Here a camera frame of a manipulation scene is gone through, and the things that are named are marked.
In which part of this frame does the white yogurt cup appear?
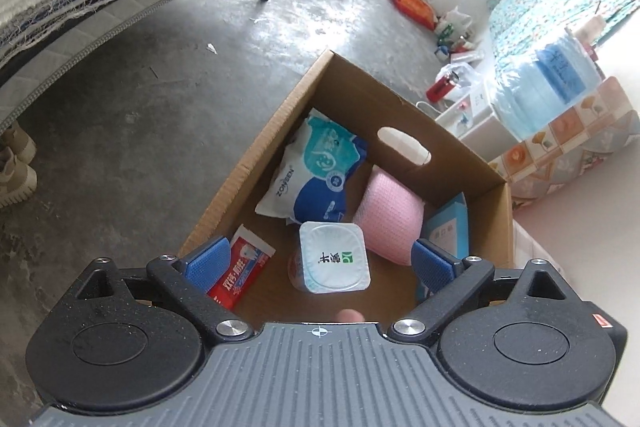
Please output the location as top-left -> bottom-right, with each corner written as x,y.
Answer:
288,222 -> 372,296

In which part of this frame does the white plastic bag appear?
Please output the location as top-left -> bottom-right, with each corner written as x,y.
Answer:
434,6 -> 474,44

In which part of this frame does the orange plastic bag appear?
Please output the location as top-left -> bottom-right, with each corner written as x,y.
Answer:
391,0 -> 437,30

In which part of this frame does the beige shoe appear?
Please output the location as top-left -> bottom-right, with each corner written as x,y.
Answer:
0,121 -> 37,162
0,147 -> 39,208

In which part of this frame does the metal frame bed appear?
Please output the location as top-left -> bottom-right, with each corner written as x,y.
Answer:
0,0 -> 334,130

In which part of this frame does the brown cardboard box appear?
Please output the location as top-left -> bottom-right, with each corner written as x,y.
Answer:
177,48 -> 516,324

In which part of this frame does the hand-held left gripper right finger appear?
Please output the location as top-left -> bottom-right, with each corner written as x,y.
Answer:
387,239 -> 577,343

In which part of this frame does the teal wet wipes packet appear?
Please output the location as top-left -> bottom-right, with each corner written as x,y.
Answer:
255,108 -> 371,226

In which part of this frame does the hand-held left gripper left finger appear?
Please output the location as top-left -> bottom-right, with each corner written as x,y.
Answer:
72,234 -> 253,344

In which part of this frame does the patterned folded mat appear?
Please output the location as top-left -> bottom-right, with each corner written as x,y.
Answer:
487,77 -> 640,208

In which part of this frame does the red toothpaste box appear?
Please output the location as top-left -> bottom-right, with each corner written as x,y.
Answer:
206,224 -> 277,312

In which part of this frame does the red bottle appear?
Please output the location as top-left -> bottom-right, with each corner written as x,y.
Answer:
426,72 -> 460,103

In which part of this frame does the light blue box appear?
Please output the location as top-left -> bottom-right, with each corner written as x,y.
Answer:
415,193 -> 473,303

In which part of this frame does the large blue water bottle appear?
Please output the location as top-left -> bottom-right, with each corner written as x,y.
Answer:
492,32 -> 601,140

